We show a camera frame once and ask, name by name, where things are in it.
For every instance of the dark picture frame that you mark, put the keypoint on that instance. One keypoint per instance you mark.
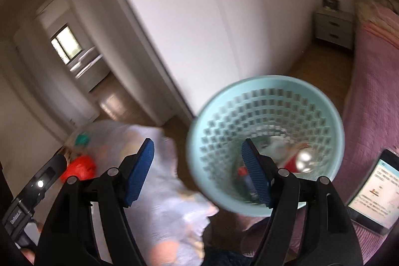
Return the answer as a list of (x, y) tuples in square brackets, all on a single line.
[(329, 3)]

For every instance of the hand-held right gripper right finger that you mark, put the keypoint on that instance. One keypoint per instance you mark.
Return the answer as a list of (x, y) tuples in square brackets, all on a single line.
[(257, 175)]

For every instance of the red plastic bag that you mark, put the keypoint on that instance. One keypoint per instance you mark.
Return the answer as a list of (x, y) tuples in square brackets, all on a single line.
[(78, 169)]

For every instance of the dark framed window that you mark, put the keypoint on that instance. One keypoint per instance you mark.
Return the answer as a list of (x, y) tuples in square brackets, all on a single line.
[(67, 43)]

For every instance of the beige nightstand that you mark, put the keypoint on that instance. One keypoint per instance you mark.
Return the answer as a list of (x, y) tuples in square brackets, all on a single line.
[(333, 29)]

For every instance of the small teal object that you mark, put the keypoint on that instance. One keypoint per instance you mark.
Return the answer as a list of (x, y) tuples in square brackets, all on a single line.
[(82, 139)]

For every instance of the smartphone with lit screen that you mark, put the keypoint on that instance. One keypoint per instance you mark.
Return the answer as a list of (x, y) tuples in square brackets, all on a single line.
[(374, 188)]

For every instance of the pale yellow cloth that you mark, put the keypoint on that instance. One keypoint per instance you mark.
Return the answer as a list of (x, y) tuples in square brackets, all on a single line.
[(369, 12)]

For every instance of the white bed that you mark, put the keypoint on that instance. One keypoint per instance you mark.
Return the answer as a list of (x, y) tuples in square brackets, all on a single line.
[(90, 69)]

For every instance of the small red packet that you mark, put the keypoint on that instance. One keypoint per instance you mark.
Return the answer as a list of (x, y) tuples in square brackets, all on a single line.
[(242, 172)]

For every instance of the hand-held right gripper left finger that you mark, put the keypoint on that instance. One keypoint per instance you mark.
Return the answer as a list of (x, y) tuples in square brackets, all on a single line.
[(140, 172)]

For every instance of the white red bottle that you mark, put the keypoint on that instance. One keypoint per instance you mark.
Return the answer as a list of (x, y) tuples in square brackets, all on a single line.
[(293, 161)]

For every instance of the white wardrobe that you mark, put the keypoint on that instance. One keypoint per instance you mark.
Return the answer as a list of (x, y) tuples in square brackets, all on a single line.
[(187, 19)]

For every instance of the light teal plastic basket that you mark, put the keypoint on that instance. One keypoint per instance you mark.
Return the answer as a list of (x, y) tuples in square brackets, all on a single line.
[(218, 116)]

